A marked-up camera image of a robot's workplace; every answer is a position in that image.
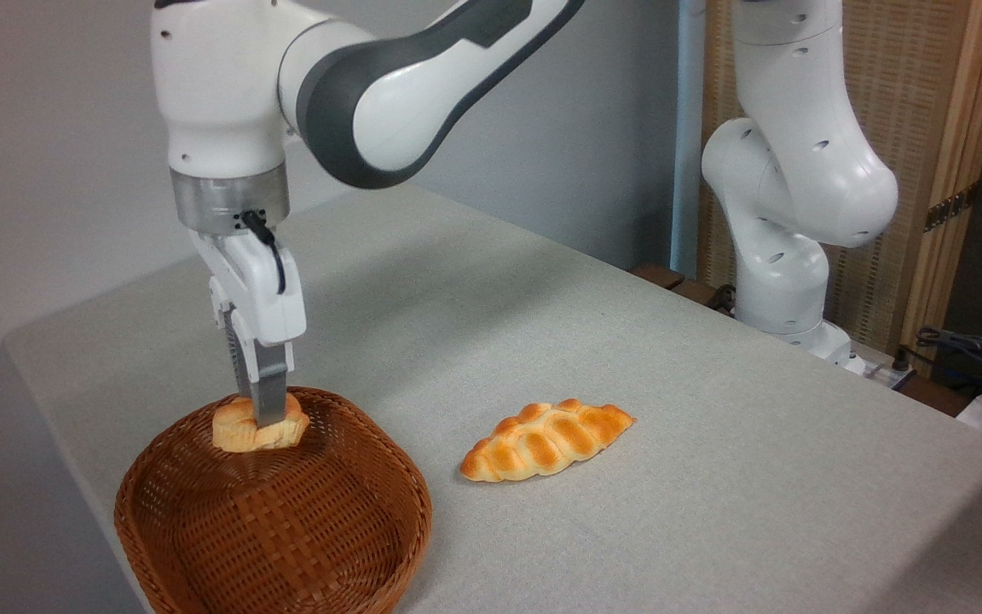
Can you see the dark brown wooden bench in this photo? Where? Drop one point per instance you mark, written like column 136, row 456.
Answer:
column 678, row 284

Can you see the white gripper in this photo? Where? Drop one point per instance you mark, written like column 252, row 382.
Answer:
column 261, row 298

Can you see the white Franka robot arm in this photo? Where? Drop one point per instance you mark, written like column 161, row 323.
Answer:
column 227, row 85

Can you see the light blue vertical pipe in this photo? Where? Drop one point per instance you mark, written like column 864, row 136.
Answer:
column 687, row 128

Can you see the round orange bread roll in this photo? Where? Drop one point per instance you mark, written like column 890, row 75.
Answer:
column 239, row 431

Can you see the long braided bread loaf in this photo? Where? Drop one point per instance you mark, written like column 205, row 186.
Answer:
column 546, row 439

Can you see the brown woven wicker basket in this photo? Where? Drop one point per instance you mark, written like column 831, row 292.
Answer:
column 274, row 520

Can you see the white power strip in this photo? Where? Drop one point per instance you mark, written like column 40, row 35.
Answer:
column 879, row 367

